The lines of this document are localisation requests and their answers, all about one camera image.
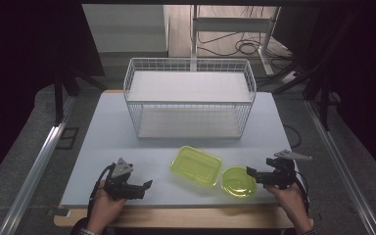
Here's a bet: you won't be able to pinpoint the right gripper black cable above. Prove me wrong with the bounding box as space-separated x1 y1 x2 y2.
293 169 310 216

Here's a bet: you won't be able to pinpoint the black curtain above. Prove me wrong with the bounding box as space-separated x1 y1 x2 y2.
0 0 106 191
273 0 376 188

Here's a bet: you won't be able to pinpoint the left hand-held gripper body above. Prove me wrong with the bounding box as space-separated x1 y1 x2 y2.
103 158 146 201

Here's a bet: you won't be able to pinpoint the white cabinet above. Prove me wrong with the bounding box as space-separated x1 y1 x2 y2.
81 3 170 59

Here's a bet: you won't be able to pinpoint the white wire shelf rack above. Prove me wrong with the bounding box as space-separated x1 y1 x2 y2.
122 57 258 141

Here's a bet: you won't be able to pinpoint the white metal desk frame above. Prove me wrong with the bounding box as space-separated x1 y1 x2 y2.
190 4 282 76

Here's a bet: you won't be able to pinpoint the black metal stand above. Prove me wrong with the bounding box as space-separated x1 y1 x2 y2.
52 62 108 127
258 6 364 132

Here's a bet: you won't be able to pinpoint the aluminium rail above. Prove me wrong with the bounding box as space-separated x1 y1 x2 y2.
0 96 76 235
305 99 376 235

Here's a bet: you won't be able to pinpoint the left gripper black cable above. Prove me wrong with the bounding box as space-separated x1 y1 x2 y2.
87 163 116 220

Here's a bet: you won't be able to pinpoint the person's left hand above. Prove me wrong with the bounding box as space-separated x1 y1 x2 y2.
86 180 127 235

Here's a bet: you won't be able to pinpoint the green round plastic container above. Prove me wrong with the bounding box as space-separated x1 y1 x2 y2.
220 165 259 199

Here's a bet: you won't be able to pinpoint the person's right hand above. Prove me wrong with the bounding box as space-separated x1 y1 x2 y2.
265 181 311 233

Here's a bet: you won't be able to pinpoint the green rectangular plastic container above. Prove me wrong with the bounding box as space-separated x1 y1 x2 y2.
169 145 223 188

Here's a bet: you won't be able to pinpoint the black floor cables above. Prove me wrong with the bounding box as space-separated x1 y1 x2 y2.
197 5 292 62

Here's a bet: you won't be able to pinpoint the thin black floor cable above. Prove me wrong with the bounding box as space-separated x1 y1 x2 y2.
283 124 304 150

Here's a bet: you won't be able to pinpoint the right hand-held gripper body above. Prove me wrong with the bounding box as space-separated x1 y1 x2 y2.
264 149 313 191

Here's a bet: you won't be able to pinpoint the white power strip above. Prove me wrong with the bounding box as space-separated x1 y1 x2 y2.
279 70 299 85

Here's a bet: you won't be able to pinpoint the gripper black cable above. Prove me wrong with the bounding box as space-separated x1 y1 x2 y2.
293 169 310 216
87 163 116 220

